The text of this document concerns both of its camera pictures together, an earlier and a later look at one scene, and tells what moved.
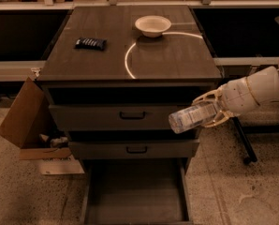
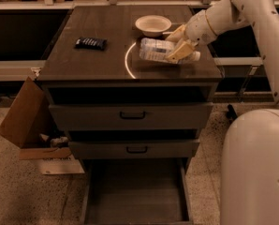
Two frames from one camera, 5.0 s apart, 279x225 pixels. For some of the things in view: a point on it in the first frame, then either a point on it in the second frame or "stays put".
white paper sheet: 61,166 stays put
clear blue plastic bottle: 190,116 → 154,50
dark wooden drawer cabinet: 112,78 stays put
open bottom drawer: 137,191 stays put
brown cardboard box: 32,125 stays put
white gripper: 237,97 → 198,28
